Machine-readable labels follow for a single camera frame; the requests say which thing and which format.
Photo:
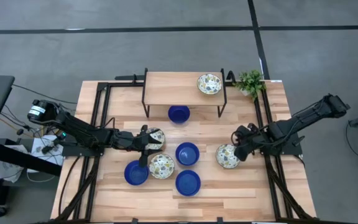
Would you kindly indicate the black desk support bar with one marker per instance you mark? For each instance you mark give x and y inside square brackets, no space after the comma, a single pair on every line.
[17,157]

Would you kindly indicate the yellow bowl terrazzo pattern inside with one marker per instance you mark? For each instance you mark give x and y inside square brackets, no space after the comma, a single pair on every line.
[161,166]
[158,138]
[209,84]
[224,157]

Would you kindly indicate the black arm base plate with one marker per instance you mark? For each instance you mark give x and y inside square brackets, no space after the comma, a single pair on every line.
[295,149]
[73,152]

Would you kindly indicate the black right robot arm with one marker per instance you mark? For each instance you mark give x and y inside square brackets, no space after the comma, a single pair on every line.
[306,118]

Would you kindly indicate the black aluminium table frame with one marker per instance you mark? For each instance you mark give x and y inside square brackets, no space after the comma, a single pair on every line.
[121,84]

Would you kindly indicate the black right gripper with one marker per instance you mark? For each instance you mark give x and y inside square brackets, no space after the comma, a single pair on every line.
[244,151]

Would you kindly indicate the blue plastic mini bowl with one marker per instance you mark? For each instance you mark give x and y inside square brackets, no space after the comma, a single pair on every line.
[188,183]
[179,115]
[187,154]
[134,175]

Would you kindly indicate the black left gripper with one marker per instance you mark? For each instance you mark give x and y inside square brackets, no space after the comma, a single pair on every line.
[129,141]

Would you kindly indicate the white plastic bag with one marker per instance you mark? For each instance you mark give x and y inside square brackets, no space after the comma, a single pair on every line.
[5,171]

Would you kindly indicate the black caster wheel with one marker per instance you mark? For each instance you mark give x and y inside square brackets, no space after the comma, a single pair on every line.
[0,211]

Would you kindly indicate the white patterned paper box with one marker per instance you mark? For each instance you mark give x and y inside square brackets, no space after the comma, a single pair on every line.
[37,146]

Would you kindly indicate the wooden shelf with black legs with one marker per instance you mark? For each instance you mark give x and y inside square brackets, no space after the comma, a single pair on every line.
[172,88]

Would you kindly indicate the green potted plant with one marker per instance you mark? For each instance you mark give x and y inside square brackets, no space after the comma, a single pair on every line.
[250,82]

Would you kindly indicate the black frame bracket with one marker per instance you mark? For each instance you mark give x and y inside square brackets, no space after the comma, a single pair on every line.
[219,220]
[134,221]

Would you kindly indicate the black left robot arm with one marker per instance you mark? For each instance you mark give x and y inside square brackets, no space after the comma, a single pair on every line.
[73,127]

